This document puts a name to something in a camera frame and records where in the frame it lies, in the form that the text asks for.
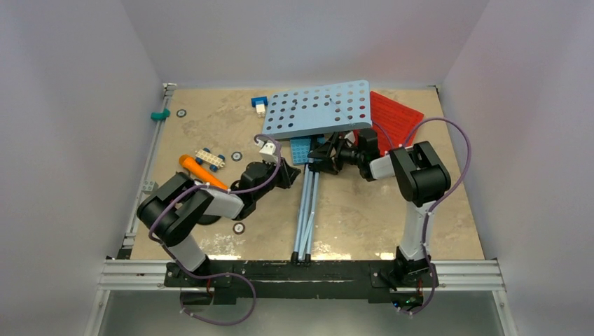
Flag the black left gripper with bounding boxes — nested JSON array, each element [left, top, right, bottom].
[[252, 155, 300, 202]]

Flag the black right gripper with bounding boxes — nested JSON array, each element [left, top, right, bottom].
[[307, 132, 363, 174]]

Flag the light blue music stand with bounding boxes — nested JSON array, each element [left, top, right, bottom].
[[263, 80, 372, 262]]

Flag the orange toy microphone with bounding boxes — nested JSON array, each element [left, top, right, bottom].
[[179, 155, 228, 190]]

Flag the black microphone stand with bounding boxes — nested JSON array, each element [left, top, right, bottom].
[[196, 214, 221, 225]]

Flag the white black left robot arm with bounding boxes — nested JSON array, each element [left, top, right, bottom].
[[136, 158, 301, 286]]

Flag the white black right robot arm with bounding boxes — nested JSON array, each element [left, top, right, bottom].
[[308, 128, 451, 287]]

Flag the light blue building baseplate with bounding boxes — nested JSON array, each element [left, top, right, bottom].
[[289, 134, 325, 165]]

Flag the toy brick car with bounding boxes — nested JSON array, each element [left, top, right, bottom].
[[195, 148, 226, 172]]

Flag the blue and white brick stack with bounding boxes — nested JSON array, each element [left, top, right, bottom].
[[251, 96, 268, 118]]

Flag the teal curved block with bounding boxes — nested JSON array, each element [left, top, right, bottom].
[[150, 108, 171, 122]]

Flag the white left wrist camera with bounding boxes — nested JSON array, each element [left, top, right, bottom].
[[254, 136, 280, 164]]

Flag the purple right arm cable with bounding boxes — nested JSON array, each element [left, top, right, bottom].
[[371, 116, 472, 316]]

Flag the black ring marker front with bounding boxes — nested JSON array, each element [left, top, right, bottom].
[[233, 222, 246, 235]]

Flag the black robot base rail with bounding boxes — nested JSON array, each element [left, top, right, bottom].
[[164, 260, 439, 308]]

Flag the aluminium left edge rail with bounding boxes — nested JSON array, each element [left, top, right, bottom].
[[105, 83, 178, 264]]

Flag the grey post on red brick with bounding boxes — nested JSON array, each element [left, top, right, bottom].
[[141, 180, 159, 195]]

